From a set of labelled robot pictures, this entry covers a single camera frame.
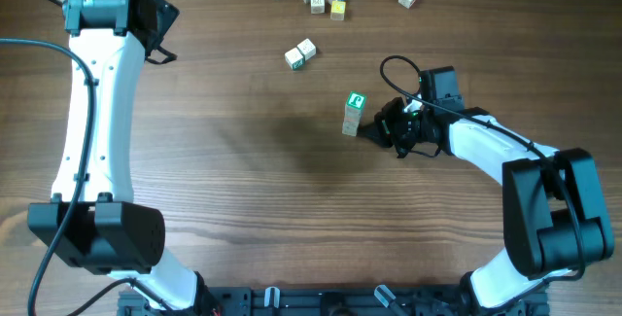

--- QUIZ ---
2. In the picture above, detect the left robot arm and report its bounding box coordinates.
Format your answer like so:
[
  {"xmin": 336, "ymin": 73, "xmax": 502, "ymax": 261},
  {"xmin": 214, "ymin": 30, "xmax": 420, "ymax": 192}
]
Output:
[{"xmin": 27, "ymin": 0, "xmax": 216, "ymax": 315}]

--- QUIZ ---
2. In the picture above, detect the yellow block middle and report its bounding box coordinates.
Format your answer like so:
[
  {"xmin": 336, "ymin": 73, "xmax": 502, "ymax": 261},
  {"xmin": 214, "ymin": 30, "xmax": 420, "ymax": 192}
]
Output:
[{"xmin": 330, "ymin": 0, "xmax": 346, "ymax": 21}]

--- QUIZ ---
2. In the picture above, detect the white plain wooden block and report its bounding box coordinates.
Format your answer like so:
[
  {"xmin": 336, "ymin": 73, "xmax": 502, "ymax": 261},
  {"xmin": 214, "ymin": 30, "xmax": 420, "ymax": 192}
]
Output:
[{"xmin": 296, "ymin": 39, "xmax": 317, "ymax": 61}]

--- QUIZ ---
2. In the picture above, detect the white block brown drawing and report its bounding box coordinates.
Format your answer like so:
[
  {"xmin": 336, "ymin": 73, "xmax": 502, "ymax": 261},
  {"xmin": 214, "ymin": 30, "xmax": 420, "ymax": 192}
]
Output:
[{"xmin": 310, "ymin": 0, "xmax": 326, "ymax": 15}]

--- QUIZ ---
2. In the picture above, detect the white block green side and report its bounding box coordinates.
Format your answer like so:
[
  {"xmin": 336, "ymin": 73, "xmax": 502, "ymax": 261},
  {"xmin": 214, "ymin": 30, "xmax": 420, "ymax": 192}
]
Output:
[{"xmin": 284, "ymin": 48, "xmax": 305, "ymax": 70}]

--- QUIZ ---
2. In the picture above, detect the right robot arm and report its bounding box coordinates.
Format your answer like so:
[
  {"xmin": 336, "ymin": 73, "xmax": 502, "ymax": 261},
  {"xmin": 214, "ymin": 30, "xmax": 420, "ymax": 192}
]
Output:
[{"xmin": 356, "ymin": 66, "xmax": 614, "ymax": 315}]

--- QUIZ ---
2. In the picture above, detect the red letter A block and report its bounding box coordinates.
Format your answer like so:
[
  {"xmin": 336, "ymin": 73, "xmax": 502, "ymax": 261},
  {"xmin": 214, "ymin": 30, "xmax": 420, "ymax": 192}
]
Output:
[{"xmin": 342, "ymin": 110, "xmax": 362, "ymax": 137}]

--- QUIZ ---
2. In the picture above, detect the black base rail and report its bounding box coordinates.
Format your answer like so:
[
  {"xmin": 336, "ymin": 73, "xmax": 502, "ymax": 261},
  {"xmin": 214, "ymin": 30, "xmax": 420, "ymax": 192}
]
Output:
[{"xmin": 117, "ymin": 285, "xmax": 550, "ymax": 316}]

